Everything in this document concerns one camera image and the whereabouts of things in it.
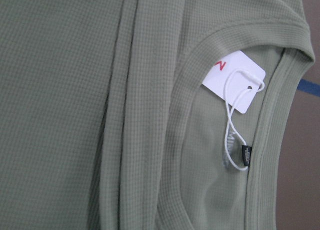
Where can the olive green long-sleeve shirt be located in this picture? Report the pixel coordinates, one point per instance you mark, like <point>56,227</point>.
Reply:
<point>105,122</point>

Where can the white paper size tag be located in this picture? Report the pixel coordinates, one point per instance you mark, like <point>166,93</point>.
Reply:
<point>236,78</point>

